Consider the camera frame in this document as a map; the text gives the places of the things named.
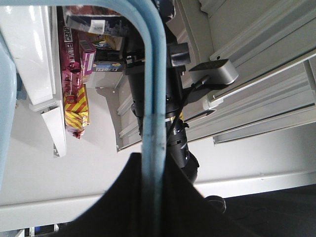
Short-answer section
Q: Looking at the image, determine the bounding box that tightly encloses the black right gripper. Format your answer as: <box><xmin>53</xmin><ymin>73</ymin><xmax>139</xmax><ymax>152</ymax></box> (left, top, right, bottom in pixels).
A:
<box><xmin>123</xmin><ymin>23</ymin><xmax>191</xmax><ymax>76</ymax></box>

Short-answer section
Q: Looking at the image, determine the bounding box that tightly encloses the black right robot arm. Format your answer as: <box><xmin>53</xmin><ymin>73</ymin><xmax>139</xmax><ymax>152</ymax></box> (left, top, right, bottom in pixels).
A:
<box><xmin>123</xmin><ymin>26</ymin><xmax>199</xmax><ymax>183</ymax></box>

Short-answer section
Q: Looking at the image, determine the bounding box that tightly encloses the red yellow striped snack bag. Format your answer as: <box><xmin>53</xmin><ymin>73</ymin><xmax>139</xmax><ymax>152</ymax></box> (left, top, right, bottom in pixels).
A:
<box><xmin>64</xmin><ymin>84</ymin><xmax>90</xmax><ymax>139</ymax></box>

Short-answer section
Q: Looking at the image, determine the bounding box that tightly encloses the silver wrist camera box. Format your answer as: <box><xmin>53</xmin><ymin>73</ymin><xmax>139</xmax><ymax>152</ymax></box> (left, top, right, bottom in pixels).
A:
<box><xmin>189</xmin><ymin>59</ymin><xmax>239</xmax><ymax>85</ymax></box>

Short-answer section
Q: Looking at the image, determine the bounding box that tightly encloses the dark blue cookie box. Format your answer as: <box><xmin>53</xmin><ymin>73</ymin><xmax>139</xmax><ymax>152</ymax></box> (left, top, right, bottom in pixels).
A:
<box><xmin>62</xmin><ymin>0</ymin><xmax>176</xmax><ymax>37</ymax></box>

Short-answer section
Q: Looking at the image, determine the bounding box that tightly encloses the light blue shopping basket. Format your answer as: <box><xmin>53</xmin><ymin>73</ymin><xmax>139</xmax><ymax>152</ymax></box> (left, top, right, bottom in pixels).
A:
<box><xmin>0</xmin><ymin>0</ymin><xmax>166</xmax><ymax>237</ymax></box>

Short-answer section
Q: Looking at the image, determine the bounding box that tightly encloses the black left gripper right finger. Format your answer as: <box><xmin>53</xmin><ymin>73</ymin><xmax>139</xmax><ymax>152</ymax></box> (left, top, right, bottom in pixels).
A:
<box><xmin>161</xmin><ymin>158</ymin><xmax>316</xmax><ymax>237</ymax></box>

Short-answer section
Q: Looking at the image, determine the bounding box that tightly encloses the maroon snack bag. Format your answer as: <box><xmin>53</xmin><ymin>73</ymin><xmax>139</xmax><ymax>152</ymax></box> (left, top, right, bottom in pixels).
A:
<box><xmin>58</xmin><ymin>20</ymin><xmax>82</xmax><ymax>97</ymax></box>

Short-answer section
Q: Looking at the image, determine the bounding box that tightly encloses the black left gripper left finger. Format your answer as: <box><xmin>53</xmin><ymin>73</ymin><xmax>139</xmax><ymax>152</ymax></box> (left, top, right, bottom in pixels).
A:
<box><xmin>51</xmin><ymin>153</ymin><xmax>141</xmax><ymax>237</ymax></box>

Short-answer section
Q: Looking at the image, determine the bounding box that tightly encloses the blue cracker box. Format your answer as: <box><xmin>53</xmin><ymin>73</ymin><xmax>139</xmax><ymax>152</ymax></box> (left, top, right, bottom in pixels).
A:
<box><xmin>92</xmin><ymin>61</ymin><xmax>125</xmax><ymax>72</ymax></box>

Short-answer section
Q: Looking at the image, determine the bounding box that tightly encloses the white supermarket shelf unit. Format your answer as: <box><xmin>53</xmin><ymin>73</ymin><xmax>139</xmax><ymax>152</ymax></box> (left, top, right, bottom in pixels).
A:
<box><xmin>0</xmin><ymin>0</ymin><xmax>316</xmax><ymax>158</ymax></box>

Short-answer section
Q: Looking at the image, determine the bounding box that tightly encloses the purple snack box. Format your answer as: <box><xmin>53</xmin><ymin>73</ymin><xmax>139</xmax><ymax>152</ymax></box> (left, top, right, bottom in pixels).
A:
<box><xmin>79</xmin><ymin>39</ymin><xmax>96</xmax><ymax>82</ymax></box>

